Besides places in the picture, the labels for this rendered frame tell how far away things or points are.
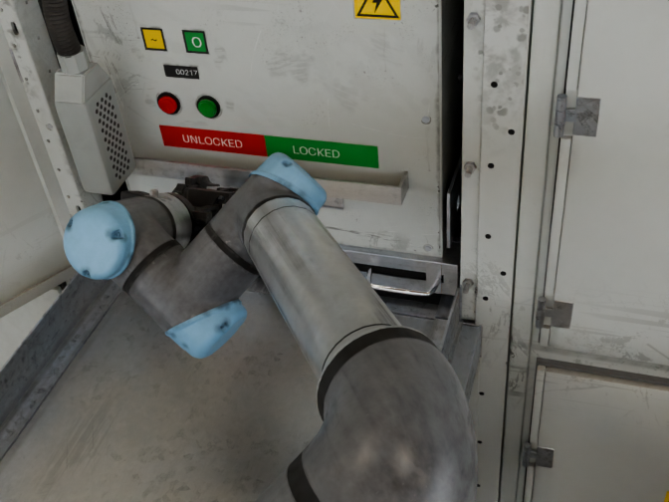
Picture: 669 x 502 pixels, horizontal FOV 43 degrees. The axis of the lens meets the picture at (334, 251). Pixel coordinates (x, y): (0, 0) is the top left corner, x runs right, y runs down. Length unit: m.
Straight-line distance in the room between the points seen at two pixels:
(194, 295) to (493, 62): 0.41
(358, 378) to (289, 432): 0.56
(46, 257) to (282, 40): 0.57
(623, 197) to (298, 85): 0.42
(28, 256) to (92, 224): 0.55
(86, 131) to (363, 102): 0.36
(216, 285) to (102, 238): 0.12
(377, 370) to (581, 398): 0.75
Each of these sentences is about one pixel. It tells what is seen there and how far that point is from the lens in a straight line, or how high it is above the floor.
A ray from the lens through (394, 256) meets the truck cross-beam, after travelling 1.20.
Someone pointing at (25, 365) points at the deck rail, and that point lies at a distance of 1.24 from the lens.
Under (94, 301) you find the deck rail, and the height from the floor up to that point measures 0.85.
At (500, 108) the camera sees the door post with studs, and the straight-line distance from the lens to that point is 0.99.
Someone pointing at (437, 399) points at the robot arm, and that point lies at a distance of 0.53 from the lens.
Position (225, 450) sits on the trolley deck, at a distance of 1.10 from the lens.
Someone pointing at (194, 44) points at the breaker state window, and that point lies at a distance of 1.13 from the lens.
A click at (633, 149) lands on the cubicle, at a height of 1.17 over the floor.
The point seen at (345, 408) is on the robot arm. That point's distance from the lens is 0.53.
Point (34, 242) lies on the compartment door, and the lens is 1.40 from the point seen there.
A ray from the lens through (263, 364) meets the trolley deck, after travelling 1.19.
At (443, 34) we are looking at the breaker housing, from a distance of 1.02.
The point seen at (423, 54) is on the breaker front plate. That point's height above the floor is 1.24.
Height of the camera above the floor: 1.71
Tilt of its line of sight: 40 degrees down
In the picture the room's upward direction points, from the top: 6 degrees counter-clockwise
